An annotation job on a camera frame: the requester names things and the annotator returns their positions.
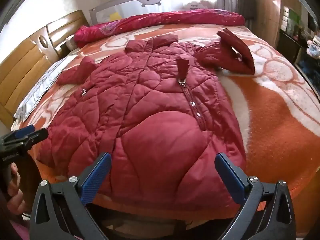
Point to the black television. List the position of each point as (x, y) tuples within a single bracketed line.
[(312, 22)]

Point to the orange floral blanket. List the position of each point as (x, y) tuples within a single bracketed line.
[(275, 130)]

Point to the dark low cabinet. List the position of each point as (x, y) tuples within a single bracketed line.
[(290, 45)]

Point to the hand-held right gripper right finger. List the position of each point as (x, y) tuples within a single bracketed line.
[(231, 180)]

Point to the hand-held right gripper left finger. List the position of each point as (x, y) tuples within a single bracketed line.
[(96, 177)]

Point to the wooden wardrobe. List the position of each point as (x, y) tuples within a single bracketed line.
[(267, 5)]

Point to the person's left hand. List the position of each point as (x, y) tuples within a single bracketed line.
[(16, 195)]

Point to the dark hanging garment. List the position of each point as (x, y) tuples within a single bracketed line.
[(246, 0)]

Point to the pile of clothes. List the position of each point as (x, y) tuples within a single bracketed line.
[(313, 47)]

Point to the wooden headboard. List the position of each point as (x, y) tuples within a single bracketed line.
[(25, 62)]

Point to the dark red quilted jacket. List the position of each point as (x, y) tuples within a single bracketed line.
[(155, 130)]

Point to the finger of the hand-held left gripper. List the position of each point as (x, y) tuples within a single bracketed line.
[(23, 131), (37, 135)]

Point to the pink floral rolled quilt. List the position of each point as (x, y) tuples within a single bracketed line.
[(162, 20)]

